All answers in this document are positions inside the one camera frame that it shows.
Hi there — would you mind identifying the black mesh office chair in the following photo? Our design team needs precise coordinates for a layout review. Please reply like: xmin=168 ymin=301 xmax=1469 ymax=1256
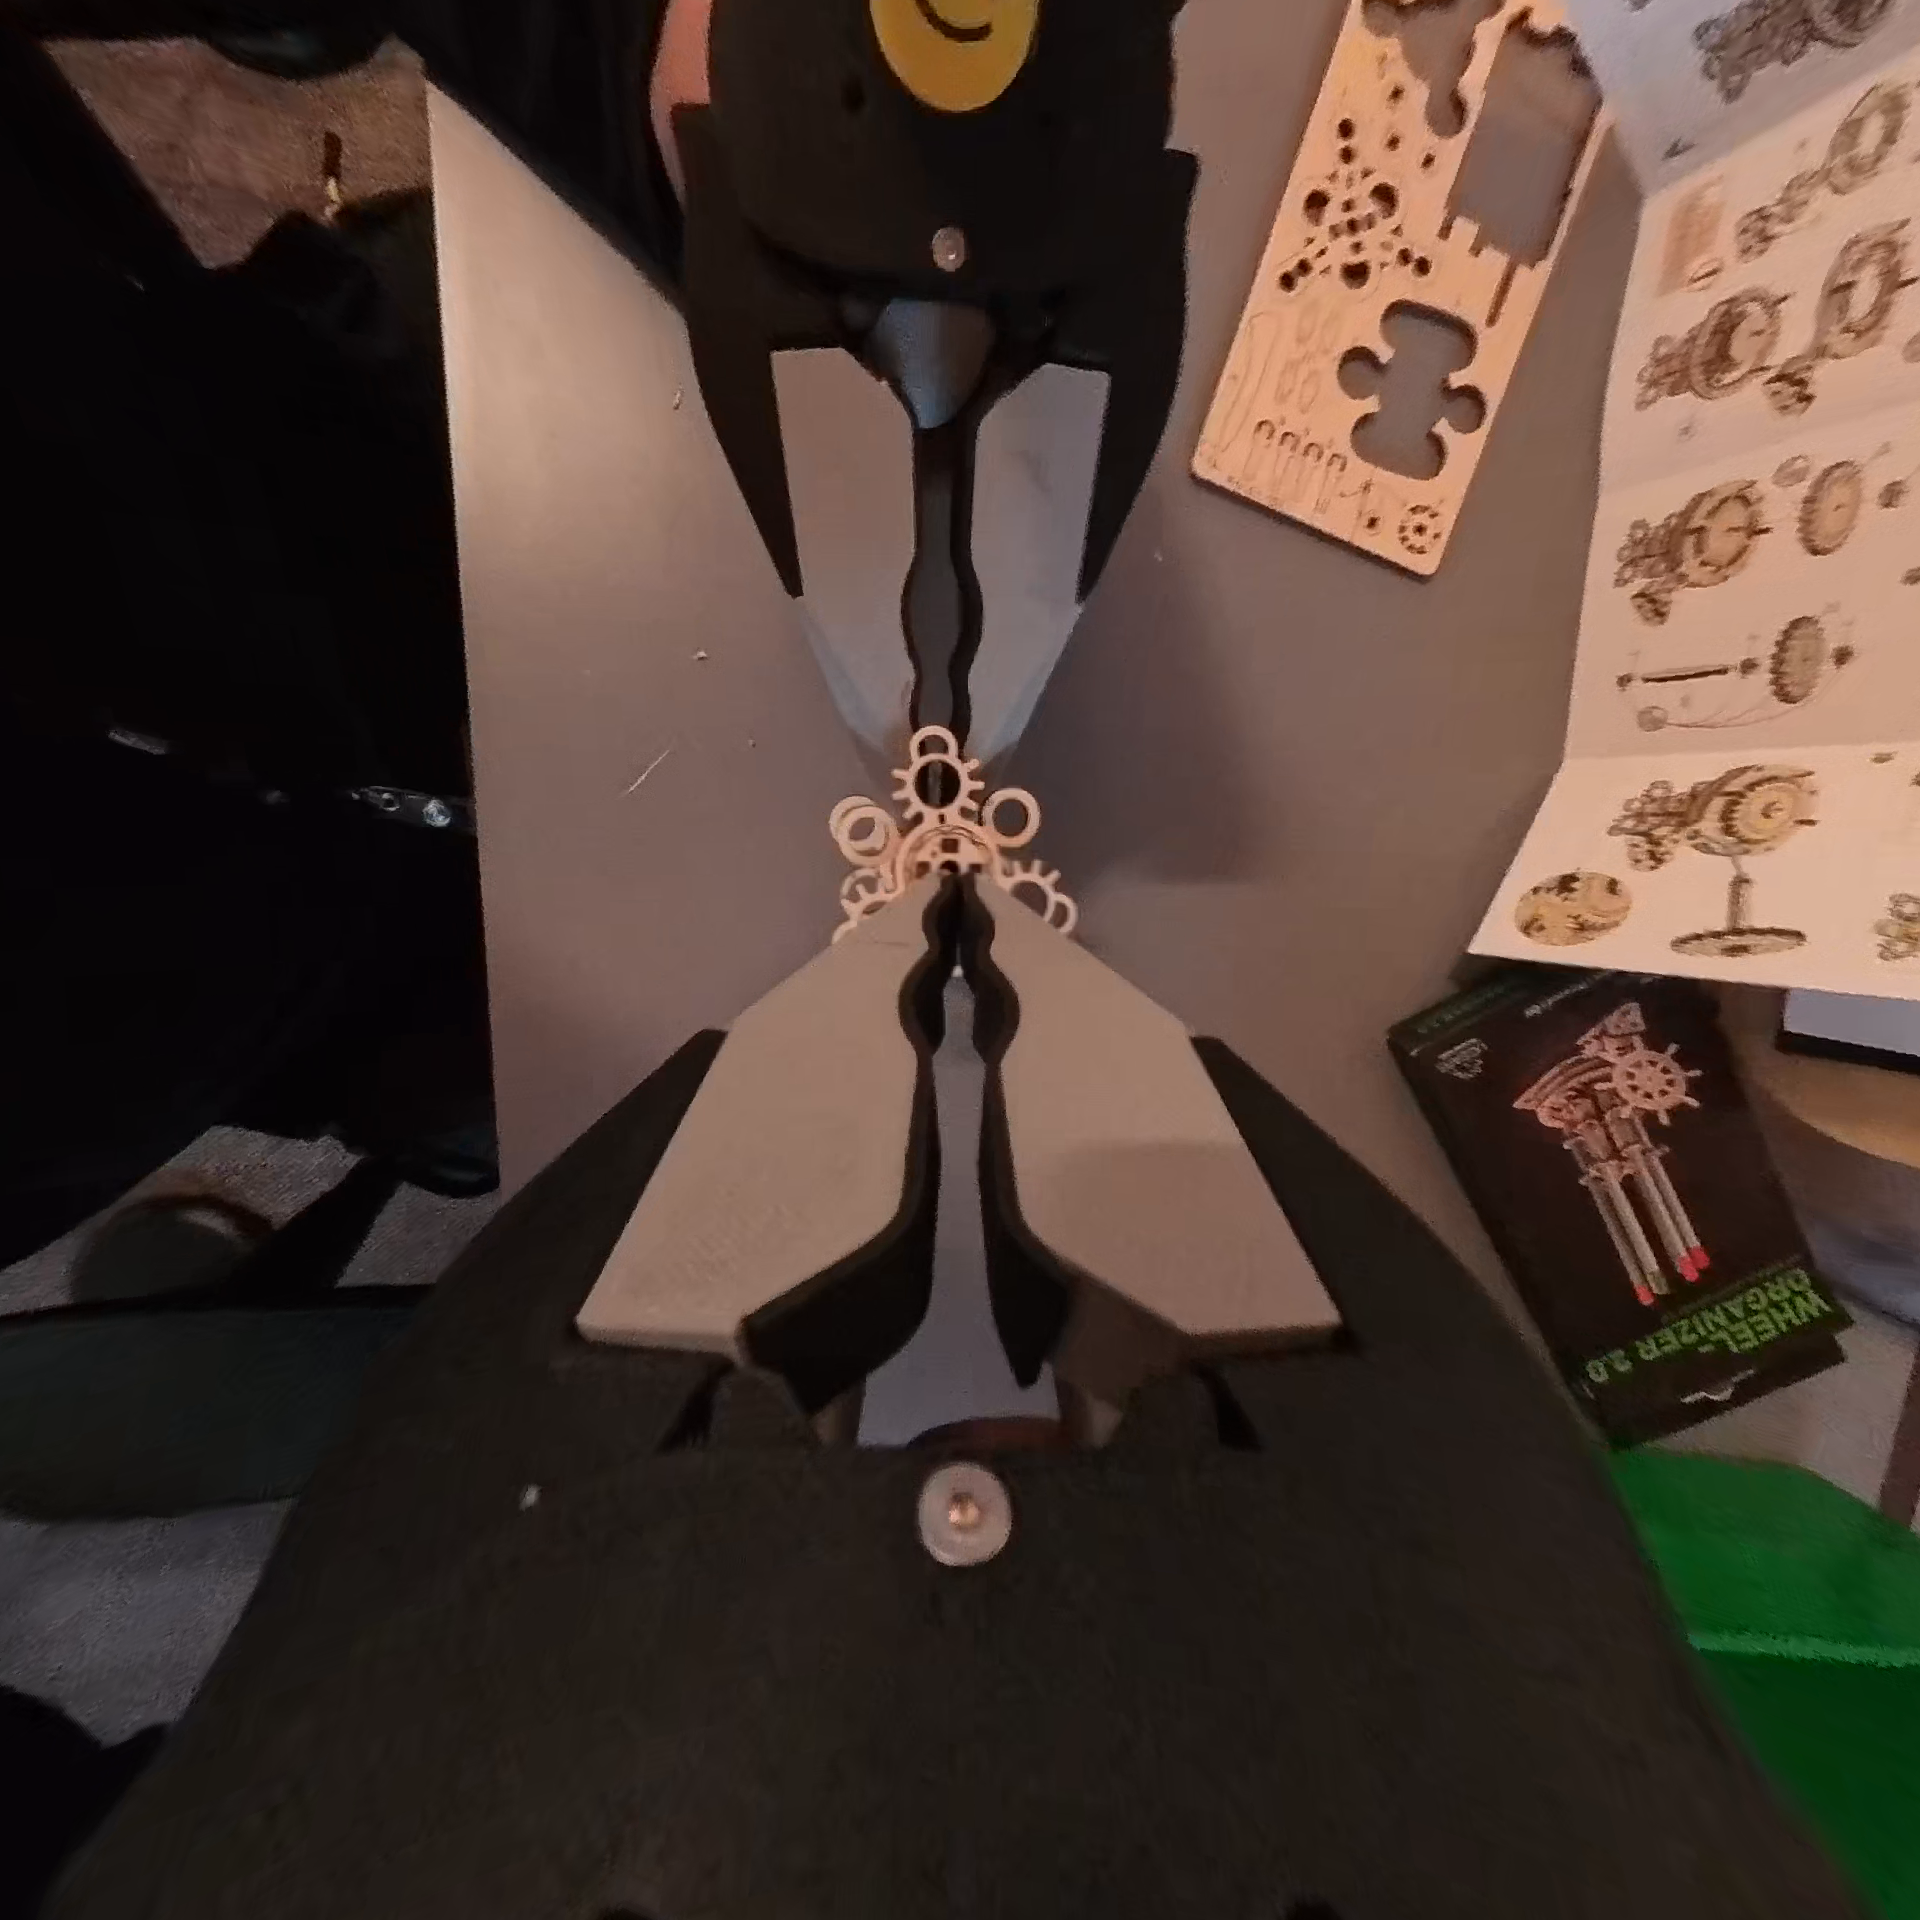
xmin=0 ymin=1142 xmax=453 ymax=1517

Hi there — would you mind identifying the large green plastic bin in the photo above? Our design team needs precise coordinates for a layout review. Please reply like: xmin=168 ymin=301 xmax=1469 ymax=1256
xmin=1603 ymin=1439 xmax=1920 ymax=1920

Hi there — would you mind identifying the laser-cut wooden parts sheet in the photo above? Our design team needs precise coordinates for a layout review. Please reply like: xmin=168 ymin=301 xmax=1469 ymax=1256
xmin=1193 ymin=0 xmax=1607 ymax=583

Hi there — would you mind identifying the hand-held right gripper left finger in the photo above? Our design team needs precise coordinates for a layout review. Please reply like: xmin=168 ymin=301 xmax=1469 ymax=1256
xmin=575 ymin=883 xmax=947 ymax=1414

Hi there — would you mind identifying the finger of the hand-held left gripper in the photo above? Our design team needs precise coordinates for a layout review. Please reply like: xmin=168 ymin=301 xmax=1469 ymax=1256
xmin=966 ymin=357 xmax=1126 ymax=755
xmin=768 ymin=337 xmax=924 ymax=755

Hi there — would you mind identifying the wooden gear model assembly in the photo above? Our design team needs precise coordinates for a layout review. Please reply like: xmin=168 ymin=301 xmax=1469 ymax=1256
xmin=826 ymin=726 xmax=1081 ymax=949

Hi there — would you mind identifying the folded paper instruction booklet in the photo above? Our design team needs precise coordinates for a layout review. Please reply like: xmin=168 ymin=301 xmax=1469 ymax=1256
xmin=1469 ymin=0 xmax=1920 ymax=998

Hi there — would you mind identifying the black model kit box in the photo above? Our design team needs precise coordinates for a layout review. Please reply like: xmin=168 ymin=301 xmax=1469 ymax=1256
xmin=1385 ymin=967 xmax=1854 ymax=1451

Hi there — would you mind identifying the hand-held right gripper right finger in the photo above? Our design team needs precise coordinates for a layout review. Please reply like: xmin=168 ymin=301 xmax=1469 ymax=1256
xmin=970 ymin=883 xmax=1345 ymax=1451

